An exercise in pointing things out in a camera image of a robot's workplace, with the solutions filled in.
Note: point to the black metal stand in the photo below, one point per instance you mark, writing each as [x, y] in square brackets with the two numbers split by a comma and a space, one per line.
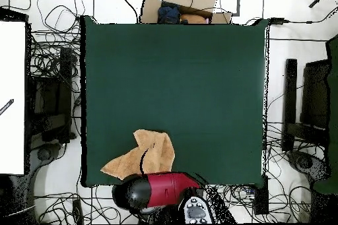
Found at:
[64, 77]

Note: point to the orange terry towel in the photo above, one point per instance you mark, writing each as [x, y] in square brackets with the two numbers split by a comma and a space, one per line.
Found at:
[155, 151]

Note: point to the black marker pen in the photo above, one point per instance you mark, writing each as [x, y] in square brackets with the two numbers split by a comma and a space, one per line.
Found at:
[6, 107]

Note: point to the dark green table cloth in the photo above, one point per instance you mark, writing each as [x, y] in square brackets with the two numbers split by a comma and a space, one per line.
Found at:
[171, 77]

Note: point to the grey chair base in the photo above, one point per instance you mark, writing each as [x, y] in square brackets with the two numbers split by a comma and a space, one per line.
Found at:
[44, 153]
[306, 163]

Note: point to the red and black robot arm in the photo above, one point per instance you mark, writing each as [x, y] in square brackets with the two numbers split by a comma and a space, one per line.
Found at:
[163, 189]

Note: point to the white panel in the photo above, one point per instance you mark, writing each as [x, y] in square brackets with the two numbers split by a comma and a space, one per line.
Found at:
[12, 90]

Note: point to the green cloth on side table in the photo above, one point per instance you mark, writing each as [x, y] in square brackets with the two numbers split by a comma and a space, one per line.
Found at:
[333, 103]

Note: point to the black slim power strip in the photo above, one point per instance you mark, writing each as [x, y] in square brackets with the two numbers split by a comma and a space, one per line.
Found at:
[78, 211]

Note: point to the black metal frame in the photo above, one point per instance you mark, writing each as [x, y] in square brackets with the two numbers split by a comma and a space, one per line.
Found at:
[290, 90]

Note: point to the orange garment in box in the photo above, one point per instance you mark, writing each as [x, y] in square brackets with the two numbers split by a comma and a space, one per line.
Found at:
[194, 19]

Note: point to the dark blue garment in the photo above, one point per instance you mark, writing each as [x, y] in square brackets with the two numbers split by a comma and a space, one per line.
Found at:
[169, 13]

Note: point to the black power adapter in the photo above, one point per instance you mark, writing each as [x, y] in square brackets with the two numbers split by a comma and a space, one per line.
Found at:
[276, 21]

